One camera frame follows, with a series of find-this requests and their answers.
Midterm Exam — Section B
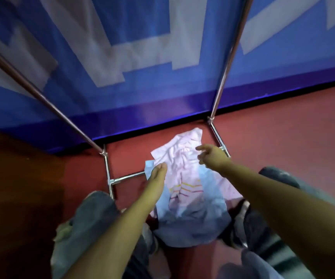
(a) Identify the person's left hand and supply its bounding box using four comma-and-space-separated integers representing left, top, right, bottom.
143, 162, 168, 207

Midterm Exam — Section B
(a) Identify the person's right hand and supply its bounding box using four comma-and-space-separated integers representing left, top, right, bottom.
195, 144, 232, 173

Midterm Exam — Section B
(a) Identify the white pink patterned towel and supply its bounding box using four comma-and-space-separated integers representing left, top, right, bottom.
150, 127, 243, 211

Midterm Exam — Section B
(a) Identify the light blue towel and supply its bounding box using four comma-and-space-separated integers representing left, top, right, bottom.
144, 159, 233, 248

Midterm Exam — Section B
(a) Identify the metal rack frame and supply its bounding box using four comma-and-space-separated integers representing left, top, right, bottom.
0, 0, 255, 201

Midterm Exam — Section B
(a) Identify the person's right forearm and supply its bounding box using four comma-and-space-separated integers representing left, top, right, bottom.
219, 160, 335, 279

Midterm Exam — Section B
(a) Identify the person's left forearm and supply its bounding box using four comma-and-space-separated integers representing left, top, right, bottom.
64, 196, 158, 279

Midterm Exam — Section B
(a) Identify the person's left leg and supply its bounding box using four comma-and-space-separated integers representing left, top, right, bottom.
50, 191, 153, 279

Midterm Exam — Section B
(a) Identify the person's leg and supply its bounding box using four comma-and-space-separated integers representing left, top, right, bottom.
217, 166, 335, 279
50, 191, 153, 279

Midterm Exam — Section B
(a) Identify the person's right leg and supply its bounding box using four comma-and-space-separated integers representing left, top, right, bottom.
217, 166, 335, 279

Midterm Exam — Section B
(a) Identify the grey sneaker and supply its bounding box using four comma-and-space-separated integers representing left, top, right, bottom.
121, 207, 159, 256
224, 199, 251, 249

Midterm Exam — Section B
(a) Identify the blue white printed banner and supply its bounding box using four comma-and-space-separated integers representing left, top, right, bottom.
0, 0, 335, 154

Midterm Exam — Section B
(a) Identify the brown wooden cabinet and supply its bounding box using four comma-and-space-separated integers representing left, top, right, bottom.
0, 122, 66, 279

